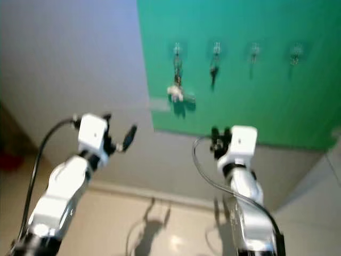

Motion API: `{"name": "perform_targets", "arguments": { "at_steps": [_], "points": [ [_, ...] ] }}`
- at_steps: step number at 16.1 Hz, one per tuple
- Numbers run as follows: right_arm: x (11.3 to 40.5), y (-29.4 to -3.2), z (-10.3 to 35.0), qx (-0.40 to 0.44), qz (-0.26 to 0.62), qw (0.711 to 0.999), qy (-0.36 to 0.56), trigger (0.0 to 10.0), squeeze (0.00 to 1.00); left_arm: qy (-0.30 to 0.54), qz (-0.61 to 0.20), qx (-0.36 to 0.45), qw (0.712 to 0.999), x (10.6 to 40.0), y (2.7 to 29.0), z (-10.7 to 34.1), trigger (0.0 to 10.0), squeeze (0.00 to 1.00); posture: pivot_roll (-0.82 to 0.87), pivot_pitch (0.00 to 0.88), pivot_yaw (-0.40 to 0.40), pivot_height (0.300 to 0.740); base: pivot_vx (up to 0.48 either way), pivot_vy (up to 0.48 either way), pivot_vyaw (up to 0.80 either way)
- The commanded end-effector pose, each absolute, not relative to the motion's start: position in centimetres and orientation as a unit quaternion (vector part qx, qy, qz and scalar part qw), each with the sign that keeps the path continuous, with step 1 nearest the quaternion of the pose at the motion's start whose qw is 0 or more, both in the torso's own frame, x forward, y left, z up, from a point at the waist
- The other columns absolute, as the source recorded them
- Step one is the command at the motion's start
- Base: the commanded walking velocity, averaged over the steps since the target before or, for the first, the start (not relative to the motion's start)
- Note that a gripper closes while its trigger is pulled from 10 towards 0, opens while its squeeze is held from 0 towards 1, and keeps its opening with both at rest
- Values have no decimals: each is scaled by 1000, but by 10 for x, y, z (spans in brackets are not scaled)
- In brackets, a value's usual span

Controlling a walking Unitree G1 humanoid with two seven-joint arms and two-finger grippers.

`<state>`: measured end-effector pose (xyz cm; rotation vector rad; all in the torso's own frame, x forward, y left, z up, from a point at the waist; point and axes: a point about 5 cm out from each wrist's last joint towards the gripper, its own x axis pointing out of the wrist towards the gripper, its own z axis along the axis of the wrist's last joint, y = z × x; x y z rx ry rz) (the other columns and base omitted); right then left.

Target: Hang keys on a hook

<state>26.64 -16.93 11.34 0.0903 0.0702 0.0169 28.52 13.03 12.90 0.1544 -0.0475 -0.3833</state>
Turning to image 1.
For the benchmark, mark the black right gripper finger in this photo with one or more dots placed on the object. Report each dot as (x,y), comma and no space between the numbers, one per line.
(226,133)
(215,134)

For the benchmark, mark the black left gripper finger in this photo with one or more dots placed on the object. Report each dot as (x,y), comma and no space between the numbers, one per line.
(130,136)

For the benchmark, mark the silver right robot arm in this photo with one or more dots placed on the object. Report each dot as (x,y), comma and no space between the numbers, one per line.
(248,208)

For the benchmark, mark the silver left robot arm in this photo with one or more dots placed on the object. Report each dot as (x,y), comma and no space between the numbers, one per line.
(58,192)

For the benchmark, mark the keys with white charm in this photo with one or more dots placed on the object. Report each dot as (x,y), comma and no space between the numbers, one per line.
(174,93)

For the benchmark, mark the grey tape strip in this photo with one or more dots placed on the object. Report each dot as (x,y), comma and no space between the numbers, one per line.
(159,104)

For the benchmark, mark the dark single key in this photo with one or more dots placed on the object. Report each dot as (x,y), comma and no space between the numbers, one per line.
(213,72)

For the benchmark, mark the dark brown furniture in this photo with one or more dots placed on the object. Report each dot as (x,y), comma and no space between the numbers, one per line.
(9,133)

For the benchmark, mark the red object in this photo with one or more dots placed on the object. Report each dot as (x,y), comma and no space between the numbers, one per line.
(8,161)

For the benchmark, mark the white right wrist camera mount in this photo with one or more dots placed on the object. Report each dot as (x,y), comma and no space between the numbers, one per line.
(240,143)

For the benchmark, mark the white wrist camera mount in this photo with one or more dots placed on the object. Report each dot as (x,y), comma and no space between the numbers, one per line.
(92,133)
(240,143)

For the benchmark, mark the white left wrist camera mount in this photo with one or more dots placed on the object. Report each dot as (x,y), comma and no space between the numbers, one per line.
(92,133)

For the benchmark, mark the green wall board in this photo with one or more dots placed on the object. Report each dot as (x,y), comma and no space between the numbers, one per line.
(272,101)

